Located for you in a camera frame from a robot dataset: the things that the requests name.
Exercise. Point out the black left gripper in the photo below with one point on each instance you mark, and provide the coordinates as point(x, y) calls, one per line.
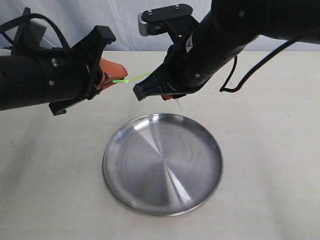
point(76, 73)

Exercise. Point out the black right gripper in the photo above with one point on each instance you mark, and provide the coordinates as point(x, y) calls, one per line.
point(186, 68)

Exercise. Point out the thin green plastic stick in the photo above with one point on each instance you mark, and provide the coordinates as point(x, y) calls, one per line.
point(128, 80)

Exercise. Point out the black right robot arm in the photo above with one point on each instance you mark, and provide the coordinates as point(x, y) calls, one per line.
point(239, 22)

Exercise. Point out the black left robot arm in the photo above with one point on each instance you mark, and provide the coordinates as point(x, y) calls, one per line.
point(32, 75)

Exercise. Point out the round stainless steel plate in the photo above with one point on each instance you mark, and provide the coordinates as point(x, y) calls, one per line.
point(162, 164)

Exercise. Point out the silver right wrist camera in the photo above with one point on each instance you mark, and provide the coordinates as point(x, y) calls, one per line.
point(175, 20)

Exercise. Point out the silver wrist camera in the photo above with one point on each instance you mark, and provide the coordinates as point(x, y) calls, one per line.
point(29, 34)
point(175, 20)

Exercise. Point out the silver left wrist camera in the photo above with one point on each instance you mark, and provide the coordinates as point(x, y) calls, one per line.
point(29, 34)

